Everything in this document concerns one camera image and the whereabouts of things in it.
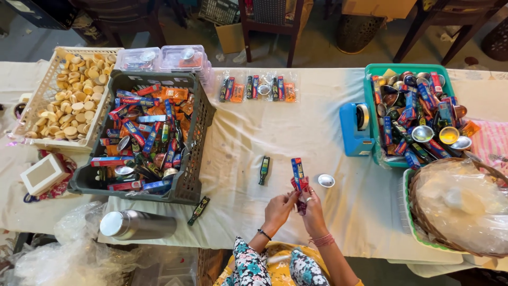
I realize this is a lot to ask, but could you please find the person's left hand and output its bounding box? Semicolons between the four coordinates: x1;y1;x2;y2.
263;190;301;236

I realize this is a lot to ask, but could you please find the person's right hand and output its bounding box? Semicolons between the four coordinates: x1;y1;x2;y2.
298;185;330;240

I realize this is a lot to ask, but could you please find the red sachet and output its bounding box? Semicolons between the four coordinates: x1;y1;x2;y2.
290;176;310;217

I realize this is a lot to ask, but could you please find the blue red toothpaste box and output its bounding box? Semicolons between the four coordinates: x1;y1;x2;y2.
291;158;306;191

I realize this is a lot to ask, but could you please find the small green bottle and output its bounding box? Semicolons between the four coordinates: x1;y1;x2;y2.
187;196;211;227
258;156;271;186

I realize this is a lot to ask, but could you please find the white tablecloth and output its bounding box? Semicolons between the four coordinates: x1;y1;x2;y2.
0;60;508;278

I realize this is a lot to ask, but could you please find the yellow floral dress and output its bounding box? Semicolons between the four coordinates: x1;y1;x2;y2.
213;237;365;286

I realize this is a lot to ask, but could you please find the blue tape dispenser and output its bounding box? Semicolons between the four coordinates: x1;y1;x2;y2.
339;102;375;157

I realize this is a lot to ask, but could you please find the white green plastic tray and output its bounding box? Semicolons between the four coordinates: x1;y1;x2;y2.
398;168;469;255

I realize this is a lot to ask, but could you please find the packed clear kit bag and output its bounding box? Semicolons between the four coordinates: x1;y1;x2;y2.
217;71;247;105
271;71;299;104
244;71;273;101

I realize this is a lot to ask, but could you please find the brown wicker basket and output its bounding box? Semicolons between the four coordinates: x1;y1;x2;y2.
196;248;225;286

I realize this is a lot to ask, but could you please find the teal basket of mixed items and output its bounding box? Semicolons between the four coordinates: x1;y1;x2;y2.
364;64;482;171

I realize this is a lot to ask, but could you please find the wicker basket with plastic bags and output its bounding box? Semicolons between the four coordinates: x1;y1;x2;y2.
408;157;508;259

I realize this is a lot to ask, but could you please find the grey crate of mixed items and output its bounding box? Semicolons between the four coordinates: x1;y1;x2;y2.
67;70;217;205

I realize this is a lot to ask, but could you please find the dark woven stool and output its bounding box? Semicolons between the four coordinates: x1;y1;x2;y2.
336;14;385;55
481;18;508;62

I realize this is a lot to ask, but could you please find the steel flask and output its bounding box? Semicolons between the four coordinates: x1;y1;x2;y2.
99;209;178;241

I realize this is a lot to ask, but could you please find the dark wooden chair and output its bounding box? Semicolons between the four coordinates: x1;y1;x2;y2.
69;0;167;48
393;0;508;66
237;0;305;68

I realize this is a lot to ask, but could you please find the brown cardboard box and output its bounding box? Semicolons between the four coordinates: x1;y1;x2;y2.
215;22;245;55
342;0;424;19

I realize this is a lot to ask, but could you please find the clear plastic container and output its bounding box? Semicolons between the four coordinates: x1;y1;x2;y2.
114;47;161;73
160;44;215;94

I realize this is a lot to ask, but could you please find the pink striped cloth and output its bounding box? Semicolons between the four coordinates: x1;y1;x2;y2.
470;119;508;187

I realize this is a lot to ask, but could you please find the grey plastic crate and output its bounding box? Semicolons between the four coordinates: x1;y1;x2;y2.
198;0;240;27

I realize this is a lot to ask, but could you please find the heap of clear plastic bags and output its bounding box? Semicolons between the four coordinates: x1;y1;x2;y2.
0;200;159;286

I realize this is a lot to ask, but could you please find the red patterned plate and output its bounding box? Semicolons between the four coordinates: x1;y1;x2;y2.
23;149;78;204

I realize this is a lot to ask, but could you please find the white crate of beige rounds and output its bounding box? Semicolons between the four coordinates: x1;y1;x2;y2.
12;46;124;153

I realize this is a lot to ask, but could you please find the small white box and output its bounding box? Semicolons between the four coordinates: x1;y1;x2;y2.
20;153;71;197

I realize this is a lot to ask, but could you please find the dark blue crate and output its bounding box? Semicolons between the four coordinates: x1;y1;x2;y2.
3;0;79;31

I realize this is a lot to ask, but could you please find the red thread bracelet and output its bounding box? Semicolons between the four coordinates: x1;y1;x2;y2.
309;233;336;248

